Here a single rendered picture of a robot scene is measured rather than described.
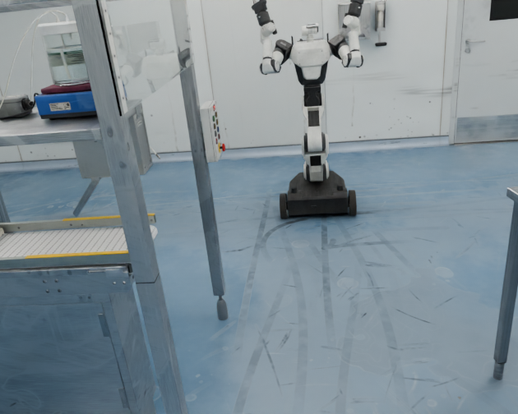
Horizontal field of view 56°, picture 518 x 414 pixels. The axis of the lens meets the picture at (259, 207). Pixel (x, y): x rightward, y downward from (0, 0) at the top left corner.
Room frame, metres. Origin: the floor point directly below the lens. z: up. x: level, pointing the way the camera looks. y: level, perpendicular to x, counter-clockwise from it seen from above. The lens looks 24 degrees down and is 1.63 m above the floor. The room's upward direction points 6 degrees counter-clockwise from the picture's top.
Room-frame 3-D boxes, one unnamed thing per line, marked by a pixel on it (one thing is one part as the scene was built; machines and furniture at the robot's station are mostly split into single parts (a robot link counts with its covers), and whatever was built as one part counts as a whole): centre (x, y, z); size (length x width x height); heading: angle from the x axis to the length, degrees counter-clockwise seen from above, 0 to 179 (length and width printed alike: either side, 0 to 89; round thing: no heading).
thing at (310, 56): (3.76, -0.50, 1.15); 0.34 x 0.30 x 0.36; 82
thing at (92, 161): (1.58, 0.47, 1.22); 0.22 x 0.11 x 0.20; 84
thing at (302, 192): (3.67, -0.49, 0.19); 0.64 x 0.52 x 0.33; 172
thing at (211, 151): (2.29, 0.19, 1.05); 0.17 x 0.06 x 0.26; 174
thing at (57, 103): (1.50, 0.50, 1.39); 0.21 x 0.20 x 0.09; 174
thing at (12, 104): (1.54, 0.72, 1.38); 0.12 x 0.07 x 0.06; 84
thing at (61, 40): (1.49, 0.50, 1.53); 0.15 x 0.15 x 0.19
